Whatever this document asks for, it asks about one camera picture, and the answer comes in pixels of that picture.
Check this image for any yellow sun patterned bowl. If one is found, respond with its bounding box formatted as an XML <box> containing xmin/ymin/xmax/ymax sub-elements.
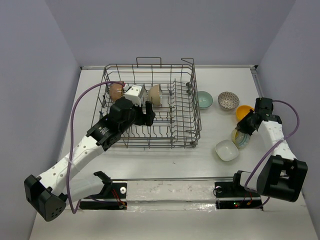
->
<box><xmin>231</xmin><ymin>129</ymin><xmax>251</xmax><ymax>149</ymax></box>

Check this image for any brown wooden bowl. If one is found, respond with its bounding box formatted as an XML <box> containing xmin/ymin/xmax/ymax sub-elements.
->
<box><xmin>109</xmin><ymin>81</ymin><xmax>124</xmax><ymax>103</ymax></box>

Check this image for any white round bowl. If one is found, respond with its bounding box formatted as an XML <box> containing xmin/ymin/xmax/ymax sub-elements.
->
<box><xmin>148</xmin><ymin>84</ymin><xmax>162</xmax><ymax>106</ymax></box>
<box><xmin>138</xmin><ymin>84</ymin><xmax>148</xmax><ymax>99</ymax></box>

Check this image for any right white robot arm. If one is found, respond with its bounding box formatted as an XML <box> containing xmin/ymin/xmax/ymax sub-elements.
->
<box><xmin>230</xmin><ymin>97</ymin><xmax>308</xmax><ymax>202</ymax></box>

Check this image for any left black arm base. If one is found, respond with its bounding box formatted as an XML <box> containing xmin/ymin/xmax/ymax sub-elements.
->
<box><xmin>79</xmin><ymin>171</ymin><xmax>128</xmax><ymax>211</ymax></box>

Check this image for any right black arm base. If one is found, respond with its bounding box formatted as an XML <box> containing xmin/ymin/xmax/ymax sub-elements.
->
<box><xmin>212</xmin><ymin>170</ymin><xmax>263</xmax><ymax>210</ymax></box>

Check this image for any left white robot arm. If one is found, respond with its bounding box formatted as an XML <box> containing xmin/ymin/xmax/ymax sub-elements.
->
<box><xmin>24</xmin><ymin>97</ymin><xmax>156</xmax><ymax>222</ymax></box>

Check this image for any orange yellow bowl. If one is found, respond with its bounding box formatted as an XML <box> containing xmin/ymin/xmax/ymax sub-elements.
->
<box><xmin>235</xmin><ymin>105</ymin><xmax>254</xmax><ymax>122</ymax></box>

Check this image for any dark geometric patterned bowl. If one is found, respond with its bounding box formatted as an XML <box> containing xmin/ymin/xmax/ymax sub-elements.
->
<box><xmin>217</xmin><ymin>91</ymin><xmax>240</xmax><ymax>111</ymax></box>

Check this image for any white square bowl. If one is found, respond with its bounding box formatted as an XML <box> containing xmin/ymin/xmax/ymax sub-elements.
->
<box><xmin>215</xmin><ymin>139</ymin><xmax>239</xmax><ymax>162</ymax></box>

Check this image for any light teal bowl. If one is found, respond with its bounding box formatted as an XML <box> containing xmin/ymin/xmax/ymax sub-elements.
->
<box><xmin>197</xmin><ymin>91</ymin><xmax>214</xmax><ymax>110</ymax></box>

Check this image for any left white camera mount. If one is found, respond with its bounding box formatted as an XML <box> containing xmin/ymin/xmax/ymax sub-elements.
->
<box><xmin>124</xmin><ymin>85</ymin><xmax>142</xmax><ymax>107</ymax></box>

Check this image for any grey wire dish rack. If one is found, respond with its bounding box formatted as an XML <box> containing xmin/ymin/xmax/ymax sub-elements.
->
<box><xmin>101</xmin><ymin>57</ymin><xmax>202</xmax><ymax>149</ymax></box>

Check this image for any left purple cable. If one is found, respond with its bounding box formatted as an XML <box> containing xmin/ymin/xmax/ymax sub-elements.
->
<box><xmin>67</xmin><ymin>81</ymin><xmax>126</xmax><ymax>215</ymax></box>

